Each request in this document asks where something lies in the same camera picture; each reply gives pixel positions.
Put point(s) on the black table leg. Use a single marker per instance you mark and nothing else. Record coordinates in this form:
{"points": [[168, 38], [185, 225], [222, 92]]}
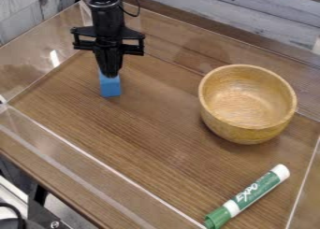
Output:
{"points": [[39, 195]]}

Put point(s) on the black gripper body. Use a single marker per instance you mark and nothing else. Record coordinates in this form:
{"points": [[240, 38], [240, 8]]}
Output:
{"points": [[127, 41]]}

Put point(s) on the brown wooden bowl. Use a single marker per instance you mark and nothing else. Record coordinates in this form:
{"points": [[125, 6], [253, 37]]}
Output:
{"points": [[247, 103]]}

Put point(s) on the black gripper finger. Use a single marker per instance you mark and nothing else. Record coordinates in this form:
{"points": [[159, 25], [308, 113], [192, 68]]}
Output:
{"points": [[102, 60], [115, 62]]}

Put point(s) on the green Expo marker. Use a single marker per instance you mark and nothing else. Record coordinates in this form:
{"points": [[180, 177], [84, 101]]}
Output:
{"points": [[247, 197]]}

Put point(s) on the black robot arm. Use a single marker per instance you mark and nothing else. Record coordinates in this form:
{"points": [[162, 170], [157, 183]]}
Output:
{"points": [[107, 20]]}

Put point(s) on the clear acrylic tray wall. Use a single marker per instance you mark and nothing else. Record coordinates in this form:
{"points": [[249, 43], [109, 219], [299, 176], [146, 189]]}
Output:
{"points": [[133, 160]]}

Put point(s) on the blue rectangular block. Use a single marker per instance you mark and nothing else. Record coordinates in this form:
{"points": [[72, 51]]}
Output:
{"points": [[110, 86]]}

